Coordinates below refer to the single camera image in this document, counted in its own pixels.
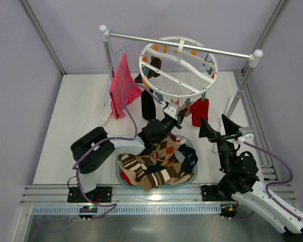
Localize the pink sock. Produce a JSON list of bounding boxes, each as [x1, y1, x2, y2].
[[181, 102, 192, 117]]

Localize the red sock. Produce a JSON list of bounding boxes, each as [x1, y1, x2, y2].
[[190, 98, 210, 127]]

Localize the tan argyle sock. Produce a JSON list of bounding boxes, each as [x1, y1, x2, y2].
[[152, 138, 186, 167]]

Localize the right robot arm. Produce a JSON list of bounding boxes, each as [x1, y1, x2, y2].
[[198, 114, 303, 241]]

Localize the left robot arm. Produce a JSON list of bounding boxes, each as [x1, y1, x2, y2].
[[70, 114, 184, 196]]

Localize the white round sock hanger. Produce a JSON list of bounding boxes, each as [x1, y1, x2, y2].
[[140, 40, 212, 96]]

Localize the navy sock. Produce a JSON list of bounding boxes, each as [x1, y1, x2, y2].
[[178, 144, 198, 173]]

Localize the teal laundry basket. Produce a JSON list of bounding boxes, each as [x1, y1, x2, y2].
[[116, 135, 198, 191]]

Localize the brown striped sock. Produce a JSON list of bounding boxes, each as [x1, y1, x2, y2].
[[139, 167, 194, 191]]

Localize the pink cloth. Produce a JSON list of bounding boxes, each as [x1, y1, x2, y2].
[[110, 53, 142, 119]]

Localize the white clothes rack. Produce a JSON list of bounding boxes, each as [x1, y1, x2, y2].
[[99, 25, 263, 118]]

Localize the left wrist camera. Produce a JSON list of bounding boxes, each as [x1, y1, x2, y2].
[[163, 102, 181, 121]]

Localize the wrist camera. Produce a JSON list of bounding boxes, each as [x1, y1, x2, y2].
[[163, 102, 181, 121], [236, 127, 255, 145]]

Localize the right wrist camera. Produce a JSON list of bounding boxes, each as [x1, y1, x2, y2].
[[236, 127, 255, 145]]

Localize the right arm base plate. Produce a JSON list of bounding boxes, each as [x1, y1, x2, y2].
[[200, 185, 234, 202]]

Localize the aluminium rail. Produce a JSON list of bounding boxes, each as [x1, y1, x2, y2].
[[19, 184, 297, 206]]

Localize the blue wire hanger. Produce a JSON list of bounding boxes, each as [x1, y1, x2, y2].
[[104, 30, 127, 106]]

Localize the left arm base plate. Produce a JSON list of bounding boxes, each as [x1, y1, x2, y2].
[[67, 187, 112, 203]]

